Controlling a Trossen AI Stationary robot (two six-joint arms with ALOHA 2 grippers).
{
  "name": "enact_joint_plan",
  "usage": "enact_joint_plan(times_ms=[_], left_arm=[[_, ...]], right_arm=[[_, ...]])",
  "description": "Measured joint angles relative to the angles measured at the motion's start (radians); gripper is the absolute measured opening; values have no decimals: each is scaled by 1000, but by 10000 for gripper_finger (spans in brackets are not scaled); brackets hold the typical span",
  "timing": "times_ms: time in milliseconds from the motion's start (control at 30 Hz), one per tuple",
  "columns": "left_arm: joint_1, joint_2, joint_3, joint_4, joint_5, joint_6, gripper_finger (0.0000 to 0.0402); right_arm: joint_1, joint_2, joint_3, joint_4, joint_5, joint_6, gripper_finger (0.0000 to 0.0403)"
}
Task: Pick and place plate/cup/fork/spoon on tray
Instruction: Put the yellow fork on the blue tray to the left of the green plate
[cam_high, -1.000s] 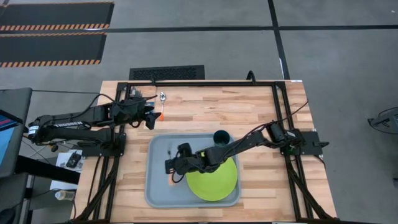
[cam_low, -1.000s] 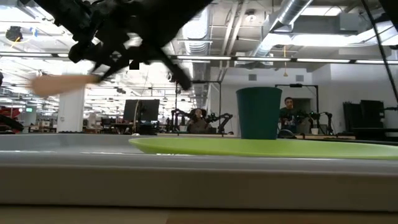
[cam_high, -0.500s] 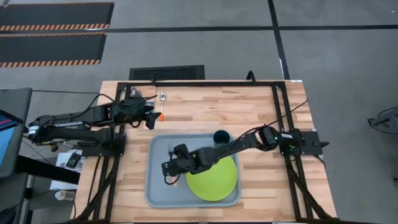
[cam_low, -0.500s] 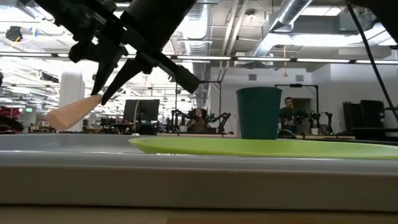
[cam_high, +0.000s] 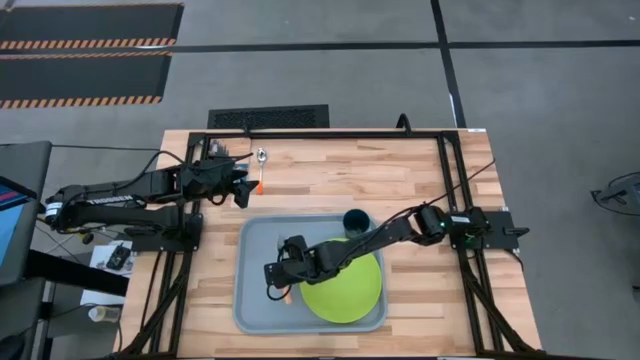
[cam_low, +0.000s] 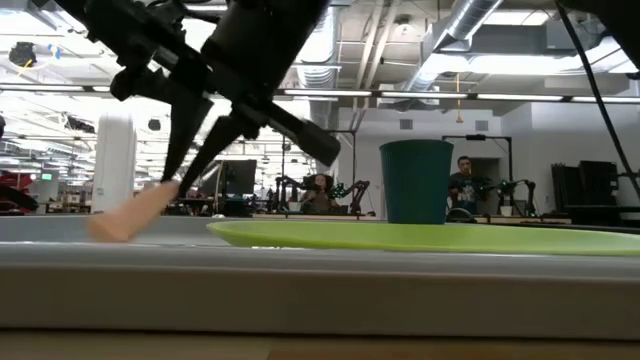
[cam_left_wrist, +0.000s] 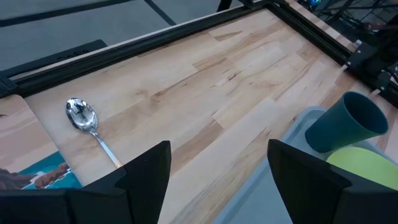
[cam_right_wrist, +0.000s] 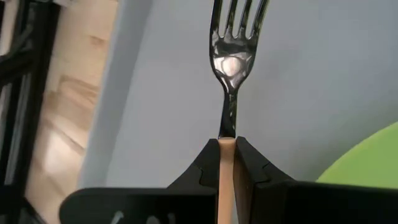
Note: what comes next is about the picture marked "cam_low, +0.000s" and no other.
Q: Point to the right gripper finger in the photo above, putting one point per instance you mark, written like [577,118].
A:
[215,145]
[185,130]

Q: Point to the dark green ribbed cup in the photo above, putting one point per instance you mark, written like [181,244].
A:
[416,182]

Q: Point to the lime green plate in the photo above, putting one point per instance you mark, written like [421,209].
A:
[425,237]

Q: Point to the grey plastic tray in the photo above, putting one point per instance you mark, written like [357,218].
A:
[300,295]

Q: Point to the black ceiling device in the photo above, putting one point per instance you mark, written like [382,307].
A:
[154,124]
[22,54]

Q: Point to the black background monitor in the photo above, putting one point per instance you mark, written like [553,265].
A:
[240,177]

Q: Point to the long white ceiling light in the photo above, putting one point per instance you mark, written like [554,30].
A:
[607,99]
[40,88]
[327,93]
[520,97]
[425,95]
[101,88]

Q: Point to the white round column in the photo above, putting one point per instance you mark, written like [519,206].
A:
[114,165]

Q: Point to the person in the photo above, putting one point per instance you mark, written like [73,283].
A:
[320,197]
[465,187]

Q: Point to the green exit sign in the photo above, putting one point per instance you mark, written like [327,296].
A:
[47,176]

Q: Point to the red background machine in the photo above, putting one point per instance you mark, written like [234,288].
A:
[12,180]

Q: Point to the small potted plant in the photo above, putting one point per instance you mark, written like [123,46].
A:
[506,210]

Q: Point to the wooden background table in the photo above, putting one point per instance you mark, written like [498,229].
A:
[540,219]

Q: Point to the black equipment cabinets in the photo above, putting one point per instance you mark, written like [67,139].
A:
[595,182]

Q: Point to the silver ceiling air duct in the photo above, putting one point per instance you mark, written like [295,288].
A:
[465,20]

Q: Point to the black background gantry frame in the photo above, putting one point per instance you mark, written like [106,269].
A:
[475,137]

